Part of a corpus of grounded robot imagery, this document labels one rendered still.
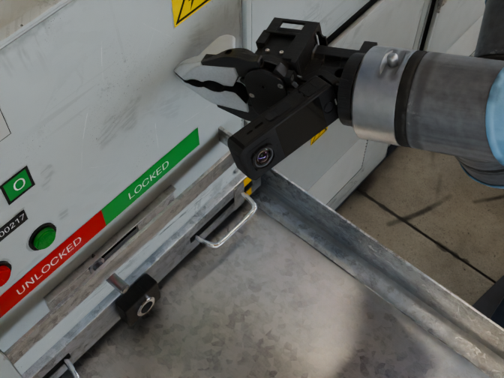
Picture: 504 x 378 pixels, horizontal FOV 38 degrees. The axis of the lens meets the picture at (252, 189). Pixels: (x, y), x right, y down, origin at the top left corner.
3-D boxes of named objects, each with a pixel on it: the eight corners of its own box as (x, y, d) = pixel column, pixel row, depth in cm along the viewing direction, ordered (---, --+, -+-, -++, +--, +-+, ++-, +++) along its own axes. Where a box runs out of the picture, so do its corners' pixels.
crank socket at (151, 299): (164, 299, 102) (160, 283, 98) (133, 330, 100) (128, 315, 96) (151, 288, 103) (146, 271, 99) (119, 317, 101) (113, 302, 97)
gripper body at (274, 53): (282, 69, 81) (385, 85, 76) (248, 124, 77) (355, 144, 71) (267, 13, 75) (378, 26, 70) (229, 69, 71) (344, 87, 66)
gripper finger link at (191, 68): (196, 43, 82) (268, 53, 77) (170, 79, 79) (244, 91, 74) (187, 21, 79) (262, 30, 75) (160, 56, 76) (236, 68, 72)
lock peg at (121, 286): (133, 288, 89) (129, 273, 85) (120, 300, 88) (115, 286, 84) (98, 258, 91) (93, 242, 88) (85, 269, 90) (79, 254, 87)
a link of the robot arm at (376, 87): (398, 165, 69) (388, 91, 62) (350, 155, 72) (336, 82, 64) (427, 100, 74) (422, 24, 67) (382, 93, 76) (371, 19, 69)
